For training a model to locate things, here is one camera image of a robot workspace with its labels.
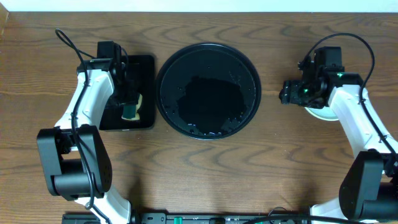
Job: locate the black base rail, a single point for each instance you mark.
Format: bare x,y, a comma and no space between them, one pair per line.
161,218

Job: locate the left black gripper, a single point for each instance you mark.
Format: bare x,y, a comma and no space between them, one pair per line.
126,104

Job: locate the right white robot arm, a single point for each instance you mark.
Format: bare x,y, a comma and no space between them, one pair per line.
368,193

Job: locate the mint plate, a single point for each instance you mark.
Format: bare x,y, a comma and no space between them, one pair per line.
325,113

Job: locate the green yellow sponge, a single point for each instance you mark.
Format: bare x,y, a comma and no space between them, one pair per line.
131,111

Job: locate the black round tray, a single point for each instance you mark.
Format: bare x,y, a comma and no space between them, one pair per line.
208,91

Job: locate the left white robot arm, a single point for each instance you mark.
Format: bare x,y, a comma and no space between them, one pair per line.
74,159

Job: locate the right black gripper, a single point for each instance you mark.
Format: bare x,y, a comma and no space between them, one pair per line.
288,94

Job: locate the black rectangular tray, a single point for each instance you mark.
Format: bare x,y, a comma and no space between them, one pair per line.
141,77

